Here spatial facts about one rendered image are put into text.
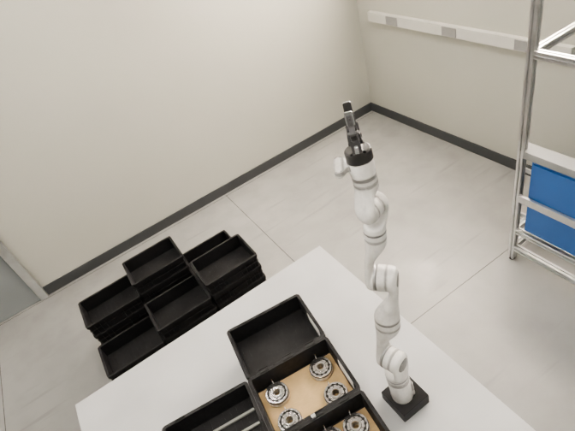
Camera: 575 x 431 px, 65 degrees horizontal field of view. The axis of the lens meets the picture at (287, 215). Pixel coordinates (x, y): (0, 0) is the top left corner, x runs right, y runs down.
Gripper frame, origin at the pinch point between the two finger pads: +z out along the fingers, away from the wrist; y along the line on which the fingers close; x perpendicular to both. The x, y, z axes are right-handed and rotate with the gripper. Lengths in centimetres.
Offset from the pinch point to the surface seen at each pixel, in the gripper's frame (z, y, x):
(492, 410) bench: -141, 5, -27
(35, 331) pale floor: -181, -134, 305
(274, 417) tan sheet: -123, 7, 60
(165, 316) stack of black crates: -155, -96, 157
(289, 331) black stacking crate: -120, -36, 54
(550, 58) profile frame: -55, -121, -97
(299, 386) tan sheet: -122, -6, 50
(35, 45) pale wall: 14, -222, 214
